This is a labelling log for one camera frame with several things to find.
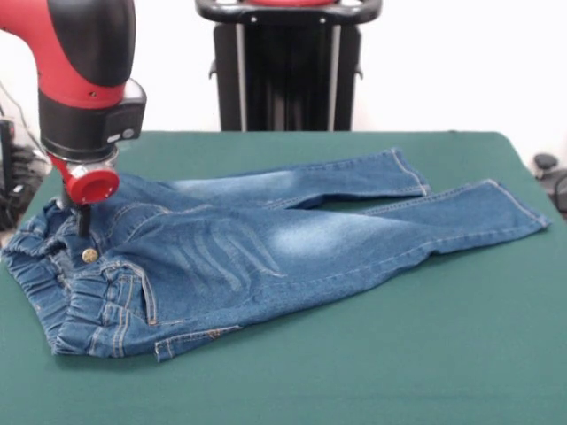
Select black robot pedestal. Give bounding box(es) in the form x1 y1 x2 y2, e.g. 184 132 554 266
194 0 383 132

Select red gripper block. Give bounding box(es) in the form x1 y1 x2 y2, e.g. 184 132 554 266
45 151 121 236

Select dark green table cloth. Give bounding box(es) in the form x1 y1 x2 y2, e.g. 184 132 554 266
0 129 567 425

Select black office chair base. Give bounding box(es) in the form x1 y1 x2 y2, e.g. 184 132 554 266
532 152 567 209

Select blue denim jeans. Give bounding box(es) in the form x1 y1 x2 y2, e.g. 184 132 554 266
0 146 553 365

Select black electronics box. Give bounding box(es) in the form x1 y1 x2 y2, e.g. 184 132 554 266
0 118 17 192

